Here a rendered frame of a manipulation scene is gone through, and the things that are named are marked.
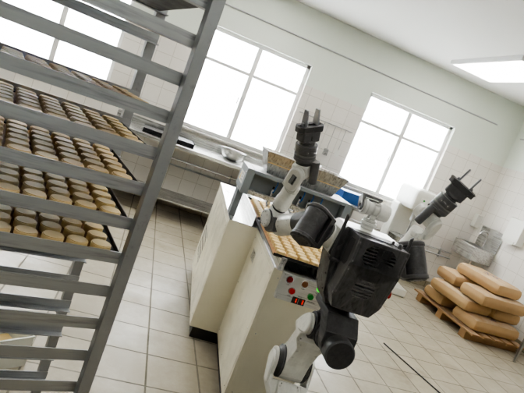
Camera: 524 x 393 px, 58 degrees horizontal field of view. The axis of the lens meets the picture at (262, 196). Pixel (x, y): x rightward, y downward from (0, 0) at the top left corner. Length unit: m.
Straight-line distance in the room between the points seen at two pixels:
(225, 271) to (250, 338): 0.70
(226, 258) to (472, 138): 5.20
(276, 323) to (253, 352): 0.19
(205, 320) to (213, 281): 0.27
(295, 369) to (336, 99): 4.80
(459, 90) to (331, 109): 1.89
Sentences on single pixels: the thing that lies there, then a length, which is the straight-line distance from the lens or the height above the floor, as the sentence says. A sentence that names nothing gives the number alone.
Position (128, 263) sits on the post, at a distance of 1.18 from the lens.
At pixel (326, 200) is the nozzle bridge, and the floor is 1.15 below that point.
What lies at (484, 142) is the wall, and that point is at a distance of 7.66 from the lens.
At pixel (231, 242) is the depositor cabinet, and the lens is 3.00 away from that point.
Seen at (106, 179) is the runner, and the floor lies 1.23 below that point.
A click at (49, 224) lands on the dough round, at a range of 1.27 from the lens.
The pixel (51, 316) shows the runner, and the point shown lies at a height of 0.88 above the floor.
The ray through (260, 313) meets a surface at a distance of 2.43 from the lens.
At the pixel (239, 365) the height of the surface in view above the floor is 0.29.
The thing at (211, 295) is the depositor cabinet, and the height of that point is 0.32.
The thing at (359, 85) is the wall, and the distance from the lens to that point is 6.63.
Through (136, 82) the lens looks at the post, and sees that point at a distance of 1.53.
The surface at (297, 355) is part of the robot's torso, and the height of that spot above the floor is 0.62.
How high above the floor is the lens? 1.48
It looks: 9 degrees down
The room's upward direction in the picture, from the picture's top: 21 degrees clockwise
